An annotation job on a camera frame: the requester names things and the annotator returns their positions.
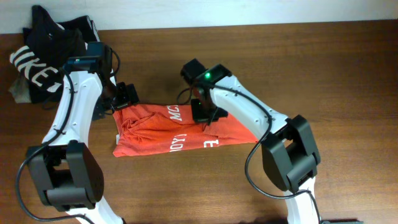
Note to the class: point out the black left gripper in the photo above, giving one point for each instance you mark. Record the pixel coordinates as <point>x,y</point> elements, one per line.
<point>127,94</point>

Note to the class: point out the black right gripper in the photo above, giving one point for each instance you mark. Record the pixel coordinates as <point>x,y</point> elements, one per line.
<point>198,115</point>

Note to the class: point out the orange t-shirt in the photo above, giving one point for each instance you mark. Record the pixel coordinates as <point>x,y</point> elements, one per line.
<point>155,129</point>

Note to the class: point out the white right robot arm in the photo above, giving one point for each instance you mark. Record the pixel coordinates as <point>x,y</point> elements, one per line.
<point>290,156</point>

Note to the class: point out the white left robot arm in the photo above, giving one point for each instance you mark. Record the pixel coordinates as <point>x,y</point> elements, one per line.
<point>64,171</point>

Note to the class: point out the black t-shirt white letters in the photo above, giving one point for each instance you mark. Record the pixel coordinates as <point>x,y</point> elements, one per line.
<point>47,46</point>

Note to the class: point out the folded grey garment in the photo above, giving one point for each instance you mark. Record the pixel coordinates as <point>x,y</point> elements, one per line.
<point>20,90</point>

